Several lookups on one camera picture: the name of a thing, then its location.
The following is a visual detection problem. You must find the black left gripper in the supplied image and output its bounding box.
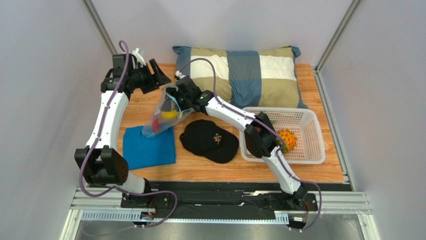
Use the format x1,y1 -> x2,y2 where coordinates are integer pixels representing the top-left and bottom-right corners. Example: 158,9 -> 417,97
128,59 -> 171,95

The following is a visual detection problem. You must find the clear zip top bag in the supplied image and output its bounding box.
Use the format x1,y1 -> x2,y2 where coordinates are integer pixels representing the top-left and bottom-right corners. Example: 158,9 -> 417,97
141,85 -> 194,138

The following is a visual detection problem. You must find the fake yellow lemon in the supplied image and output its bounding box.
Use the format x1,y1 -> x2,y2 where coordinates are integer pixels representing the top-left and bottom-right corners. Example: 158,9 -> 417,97
160,110 -> 179,121

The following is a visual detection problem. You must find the fake red chili pepper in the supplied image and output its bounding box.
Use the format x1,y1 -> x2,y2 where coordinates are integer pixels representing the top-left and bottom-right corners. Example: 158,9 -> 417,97
151,118 -> 160,133

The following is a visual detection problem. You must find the fake pineapple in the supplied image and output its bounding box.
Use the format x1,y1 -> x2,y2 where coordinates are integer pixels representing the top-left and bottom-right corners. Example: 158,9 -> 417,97
276,129 -> 297,154

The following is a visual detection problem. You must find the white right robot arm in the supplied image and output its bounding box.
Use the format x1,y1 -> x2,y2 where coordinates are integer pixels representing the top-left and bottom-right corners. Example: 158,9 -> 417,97
167,86 -> 308,206

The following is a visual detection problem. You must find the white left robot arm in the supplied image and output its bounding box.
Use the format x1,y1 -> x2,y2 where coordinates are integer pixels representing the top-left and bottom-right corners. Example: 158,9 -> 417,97
74,53 -> 171,197

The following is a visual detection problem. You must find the black baseball cap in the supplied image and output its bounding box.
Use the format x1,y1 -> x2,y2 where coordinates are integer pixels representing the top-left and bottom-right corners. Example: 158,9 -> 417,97
179,119 -> 239,164

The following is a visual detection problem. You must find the blue folded t-shirt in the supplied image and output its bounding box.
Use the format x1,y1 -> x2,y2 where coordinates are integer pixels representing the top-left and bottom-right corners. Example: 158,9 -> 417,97
122,126 -> 177,170

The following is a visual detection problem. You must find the plaid checkered pillow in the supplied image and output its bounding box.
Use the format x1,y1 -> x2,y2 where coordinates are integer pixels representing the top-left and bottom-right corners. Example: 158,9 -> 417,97
172,45 -> 307,109

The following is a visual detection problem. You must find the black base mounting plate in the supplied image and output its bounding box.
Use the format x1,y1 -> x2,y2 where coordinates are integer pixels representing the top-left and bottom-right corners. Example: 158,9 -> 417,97
120,190 -> 318,220

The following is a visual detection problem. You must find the white plastic basket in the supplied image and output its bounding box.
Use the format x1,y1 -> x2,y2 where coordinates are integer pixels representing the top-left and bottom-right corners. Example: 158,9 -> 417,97
243,106 -> 326,165

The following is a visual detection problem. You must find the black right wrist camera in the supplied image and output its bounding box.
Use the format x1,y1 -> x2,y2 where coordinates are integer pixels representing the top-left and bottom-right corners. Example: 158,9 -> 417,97
176,76 -> 202,98

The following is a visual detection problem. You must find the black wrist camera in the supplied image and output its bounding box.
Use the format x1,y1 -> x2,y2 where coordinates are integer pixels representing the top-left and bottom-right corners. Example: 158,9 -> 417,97
112,53 -> 137,78
176,76 -> 202,98

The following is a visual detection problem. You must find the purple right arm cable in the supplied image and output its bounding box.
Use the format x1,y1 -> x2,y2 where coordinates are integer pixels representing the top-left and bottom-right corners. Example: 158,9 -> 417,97
178,58 -> 323,233

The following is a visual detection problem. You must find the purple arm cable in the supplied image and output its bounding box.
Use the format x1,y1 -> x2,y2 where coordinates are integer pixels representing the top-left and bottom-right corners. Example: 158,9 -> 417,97
78,40 -> 178,237
178,58 -> 323,233

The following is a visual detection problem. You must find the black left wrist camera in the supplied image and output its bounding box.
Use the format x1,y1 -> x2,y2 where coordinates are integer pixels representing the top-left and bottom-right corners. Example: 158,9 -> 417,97
112,53 -> 137,78

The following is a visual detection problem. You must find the left aluminium corner post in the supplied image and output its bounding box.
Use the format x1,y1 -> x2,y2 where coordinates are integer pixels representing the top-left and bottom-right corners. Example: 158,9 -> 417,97
81,0 -> 118,66

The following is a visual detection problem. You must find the aluminium corner post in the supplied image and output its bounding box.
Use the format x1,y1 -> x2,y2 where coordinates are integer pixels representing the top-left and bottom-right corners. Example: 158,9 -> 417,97
81,0 -> 118,66
315,0 -> 363,73

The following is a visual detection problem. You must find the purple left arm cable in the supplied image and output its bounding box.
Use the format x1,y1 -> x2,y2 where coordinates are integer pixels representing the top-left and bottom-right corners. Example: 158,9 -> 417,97
78,40 -> 178,237

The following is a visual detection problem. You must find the aluminium front frame rail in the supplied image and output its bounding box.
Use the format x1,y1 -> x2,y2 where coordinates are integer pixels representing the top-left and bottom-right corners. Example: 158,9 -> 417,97
60,181 -> 380,240

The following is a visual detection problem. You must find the right aluminium corner post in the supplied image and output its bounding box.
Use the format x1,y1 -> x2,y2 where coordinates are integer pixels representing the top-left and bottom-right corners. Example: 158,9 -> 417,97
315,0 -> 363,73

